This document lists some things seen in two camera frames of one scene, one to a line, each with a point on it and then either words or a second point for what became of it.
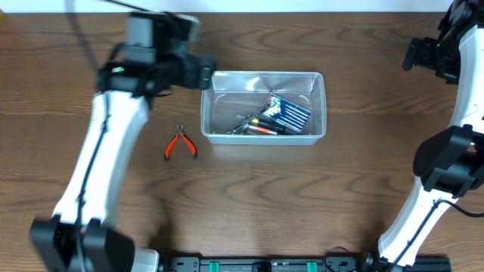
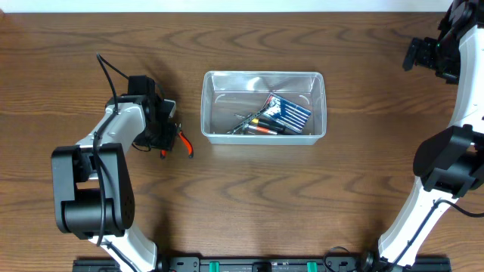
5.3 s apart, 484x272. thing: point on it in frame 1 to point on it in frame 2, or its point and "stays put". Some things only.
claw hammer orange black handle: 247,128 stays put
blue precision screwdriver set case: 286,114 stays put
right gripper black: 423,58 stays put
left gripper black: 206,72 to 162,140
